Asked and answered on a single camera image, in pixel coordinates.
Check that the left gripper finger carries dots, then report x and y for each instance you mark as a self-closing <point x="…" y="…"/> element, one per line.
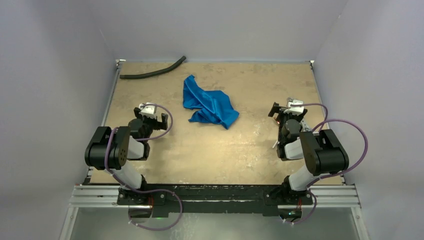
<point x="164" y="121"/>
<point x="136" y="111"/>

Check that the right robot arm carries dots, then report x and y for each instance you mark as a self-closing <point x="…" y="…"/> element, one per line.
<point x="322" y="152"/>

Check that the aluminium frame rail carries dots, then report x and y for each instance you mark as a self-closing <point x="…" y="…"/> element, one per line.
<point x="108" y="196"/>

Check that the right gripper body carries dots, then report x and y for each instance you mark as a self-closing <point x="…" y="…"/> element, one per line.
<point x="284" y="112"/>

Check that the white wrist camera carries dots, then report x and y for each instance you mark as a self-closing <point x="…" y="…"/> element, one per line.
<point x="148" y="110"/>
<point x="294" y="106"/>

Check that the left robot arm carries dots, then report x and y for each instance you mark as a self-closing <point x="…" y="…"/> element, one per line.
<point x="112" y="149"/>

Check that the red handled adjustable wrench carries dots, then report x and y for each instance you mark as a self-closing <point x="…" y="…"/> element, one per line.
<point x="305" y="126"/>

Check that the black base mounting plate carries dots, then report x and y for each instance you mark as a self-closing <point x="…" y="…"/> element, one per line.
<point x="178" y="206"/>

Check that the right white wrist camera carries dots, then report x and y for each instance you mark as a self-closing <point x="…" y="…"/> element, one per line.
<point x="294" y="106"/>

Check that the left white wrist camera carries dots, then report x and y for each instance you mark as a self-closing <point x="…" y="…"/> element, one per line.
<point x="148" y="110"/>

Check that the blue cloth napkin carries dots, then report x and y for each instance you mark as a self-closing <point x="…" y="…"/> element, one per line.
<point x="210" y="106"/>

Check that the black foam tube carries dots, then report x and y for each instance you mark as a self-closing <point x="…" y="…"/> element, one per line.
<point x="153" y="73"/>

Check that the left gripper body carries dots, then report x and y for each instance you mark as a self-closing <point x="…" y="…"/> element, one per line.
<point x="150" y="124"/>

